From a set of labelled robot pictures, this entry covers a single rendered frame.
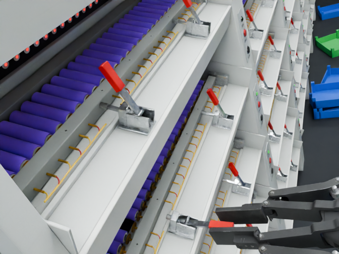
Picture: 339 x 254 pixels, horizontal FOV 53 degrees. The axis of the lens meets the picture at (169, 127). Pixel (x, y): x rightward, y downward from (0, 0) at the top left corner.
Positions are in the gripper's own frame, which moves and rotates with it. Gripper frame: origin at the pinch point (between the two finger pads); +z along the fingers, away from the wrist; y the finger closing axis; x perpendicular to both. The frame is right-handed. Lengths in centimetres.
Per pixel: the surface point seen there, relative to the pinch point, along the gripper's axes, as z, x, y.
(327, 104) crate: 10, -88, 160
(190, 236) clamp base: 7.7, -0.9, -1.1
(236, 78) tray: 8.6, 1.5, 42.2
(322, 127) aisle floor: 16, -98, 151
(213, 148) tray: 9.3, -0.3, 18.8
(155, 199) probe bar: 12.7, 4.4, 1.9
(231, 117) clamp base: 7.2, 0.3, 27.4
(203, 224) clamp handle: 5.1, 0.7, -0.2
